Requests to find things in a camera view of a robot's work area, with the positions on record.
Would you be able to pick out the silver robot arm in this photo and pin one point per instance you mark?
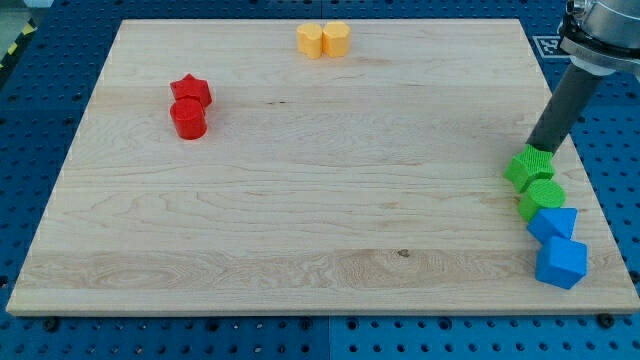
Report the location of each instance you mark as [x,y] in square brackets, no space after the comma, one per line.
[602,35]

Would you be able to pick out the light wooden board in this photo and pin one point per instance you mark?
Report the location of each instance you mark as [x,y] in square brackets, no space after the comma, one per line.
[367,184]

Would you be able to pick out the left black board screw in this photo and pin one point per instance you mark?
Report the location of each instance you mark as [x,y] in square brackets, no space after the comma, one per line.
[50,324]

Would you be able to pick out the black board screw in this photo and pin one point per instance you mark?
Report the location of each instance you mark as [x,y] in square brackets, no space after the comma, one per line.
[50,324]
[605,320]

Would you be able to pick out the right black board screw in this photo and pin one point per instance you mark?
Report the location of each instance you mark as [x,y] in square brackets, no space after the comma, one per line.
[605,320]

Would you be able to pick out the red cylinder block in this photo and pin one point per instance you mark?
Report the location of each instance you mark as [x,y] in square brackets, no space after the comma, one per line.
[188,118]

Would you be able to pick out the left yellow heart block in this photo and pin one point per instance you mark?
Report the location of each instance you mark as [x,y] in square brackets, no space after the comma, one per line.
[309,40]

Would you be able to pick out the yellow heart block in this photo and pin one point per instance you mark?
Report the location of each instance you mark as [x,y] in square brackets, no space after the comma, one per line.
[309,40]
[336,39]

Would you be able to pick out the right yellow heart block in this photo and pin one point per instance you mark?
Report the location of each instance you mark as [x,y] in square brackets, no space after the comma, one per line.
[336,39]

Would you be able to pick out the red star block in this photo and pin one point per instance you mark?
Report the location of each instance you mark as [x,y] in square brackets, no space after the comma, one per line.
[190,87]

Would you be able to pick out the green star block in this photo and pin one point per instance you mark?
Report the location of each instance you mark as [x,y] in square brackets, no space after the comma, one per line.
[527,166]

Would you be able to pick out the green cylinder block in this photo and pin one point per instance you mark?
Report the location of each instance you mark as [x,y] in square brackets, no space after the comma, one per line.
[541,194]

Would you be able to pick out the blue triangle block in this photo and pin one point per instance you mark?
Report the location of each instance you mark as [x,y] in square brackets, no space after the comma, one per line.
[553,222]

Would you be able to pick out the blue cube block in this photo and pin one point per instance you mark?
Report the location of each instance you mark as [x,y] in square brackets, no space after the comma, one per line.
[562,262]

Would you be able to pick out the black white fiducial marker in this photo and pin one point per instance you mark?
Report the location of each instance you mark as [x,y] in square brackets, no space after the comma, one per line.
[548,46]

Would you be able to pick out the yellow black hazard tape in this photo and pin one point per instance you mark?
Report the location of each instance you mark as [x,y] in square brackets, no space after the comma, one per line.
[19,45]

